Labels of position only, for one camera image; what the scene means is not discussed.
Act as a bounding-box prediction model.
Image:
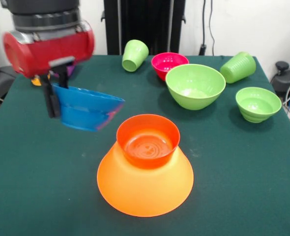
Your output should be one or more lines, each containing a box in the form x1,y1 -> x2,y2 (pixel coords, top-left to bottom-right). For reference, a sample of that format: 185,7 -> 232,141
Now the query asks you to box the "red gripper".
2,21 -> 96,119

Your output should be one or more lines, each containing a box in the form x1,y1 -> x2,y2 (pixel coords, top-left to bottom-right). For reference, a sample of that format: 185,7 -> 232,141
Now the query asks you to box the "blue ribbed bowl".
51,83 -> 126,133

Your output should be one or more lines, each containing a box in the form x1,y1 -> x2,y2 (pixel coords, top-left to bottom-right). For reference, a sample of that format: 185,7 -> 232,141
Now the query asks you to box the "red bowl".
116,114 -> 181,170

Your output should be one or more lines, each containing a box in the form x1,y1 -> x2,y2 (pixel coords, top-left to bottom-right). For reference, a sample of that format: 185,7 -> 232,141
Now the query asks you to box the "large orange bowl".
97,141 -> 194,218

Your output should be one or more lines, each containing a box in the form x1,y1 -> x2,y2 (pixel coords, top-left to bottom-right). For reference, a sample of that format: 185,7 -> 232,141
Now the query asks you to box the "purple cup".
50,64 -> 76,79

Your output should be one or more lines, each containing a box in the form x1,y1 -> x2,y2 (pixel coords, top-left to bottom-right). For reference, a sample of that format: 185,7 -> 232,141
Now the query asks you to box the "black chair base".
270,60 -> 290,108
0,31 -> 20,99

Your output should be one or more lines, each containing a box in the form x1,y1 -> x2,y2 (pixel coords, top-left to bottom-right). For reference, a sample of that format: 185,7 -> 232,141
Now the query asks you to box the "green ribbed cup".
121,39 -> 149,72

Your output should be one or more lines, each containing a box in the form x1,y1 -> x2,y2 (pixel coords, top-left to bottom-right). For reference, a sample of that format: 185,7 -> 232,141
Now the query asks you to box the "pink bowl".
151,52 -> 190,82

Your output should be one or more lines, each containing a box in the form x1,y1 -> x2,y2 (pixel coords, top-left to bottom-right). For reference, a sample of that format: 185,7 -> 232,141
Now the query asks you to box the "large green bowl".
165,63 -> 227,111

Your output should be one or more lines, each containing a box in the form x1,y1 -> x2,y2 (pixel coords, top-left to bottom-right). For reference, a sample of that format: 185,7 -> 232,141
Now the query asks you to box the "green smooth cup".
219,51 -> 257,84

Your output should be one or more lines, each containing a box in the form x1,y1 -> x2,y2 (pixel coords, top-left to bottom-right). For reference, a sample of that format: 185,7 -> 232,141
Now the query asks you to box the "dark green tablecloth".
0,54 -> 290,236

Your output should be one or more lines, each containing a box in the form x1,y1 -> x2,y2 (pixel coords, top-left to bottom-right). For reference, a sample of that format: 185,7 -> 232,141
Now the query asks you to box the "small green ribbed bowl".
235,87 -> 282,123

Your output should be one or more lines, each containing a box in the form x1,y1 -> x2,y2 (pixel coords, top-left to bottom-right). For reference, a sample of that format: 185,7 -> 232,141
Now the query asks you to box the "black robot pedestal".
101,0 -> 186,56

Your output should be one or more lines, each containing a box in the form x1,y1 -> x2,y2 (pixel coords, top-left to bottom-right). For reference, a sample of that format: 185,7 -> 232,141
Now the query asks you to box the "black wall cable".
199,0 -> 216,57

